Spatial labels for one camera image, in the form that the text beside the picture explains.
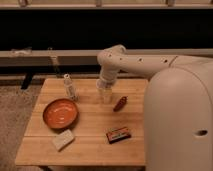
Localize white ceramic cup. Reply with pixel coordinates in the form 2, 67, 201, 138
98, 88, 112, 104

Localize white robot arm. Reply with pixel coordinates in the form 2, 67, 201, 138
97, 45, 213, 171

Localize orange ceramic bowl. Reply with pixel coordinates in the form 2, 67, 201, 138
43, 98, 78, 129

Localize brown chili pepper toy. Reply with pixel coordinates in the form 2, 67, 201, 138
113, 96, 127, 112

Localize clear plastic bottle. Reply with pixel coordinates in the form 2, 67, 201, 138
64, 74, 77, 101

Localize wooden table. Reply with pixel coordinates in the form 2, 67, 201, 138
15, 78, 148, 166

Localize orange black small box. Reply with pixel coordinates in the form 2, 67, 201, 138
106, 127, 131, 144

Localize white sponge block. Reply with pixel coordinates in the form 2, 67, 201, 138
52, 129, 74, 151

